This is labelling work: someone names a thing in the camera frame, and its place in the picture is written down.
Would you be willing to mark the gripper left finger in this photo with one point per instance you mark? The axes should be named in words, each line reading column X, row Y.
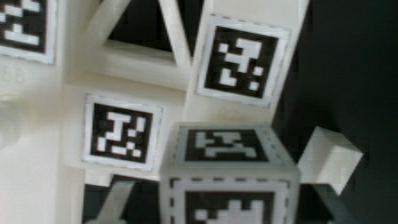
column 104, row 201

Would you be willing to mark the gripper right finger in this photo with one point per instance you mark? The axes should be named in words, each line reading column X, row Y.
column 337, row 213

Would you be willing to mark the white chair seat part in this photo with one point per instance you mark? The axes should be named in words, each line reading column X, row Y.
column 328, row 159

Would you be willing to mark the white tagged cube edge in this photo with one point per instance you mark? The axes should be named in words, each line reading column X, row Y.
column 227, row 176

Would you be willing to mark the white chair back part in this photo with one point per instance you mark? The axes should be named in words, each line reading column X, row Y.
column 117, row 66

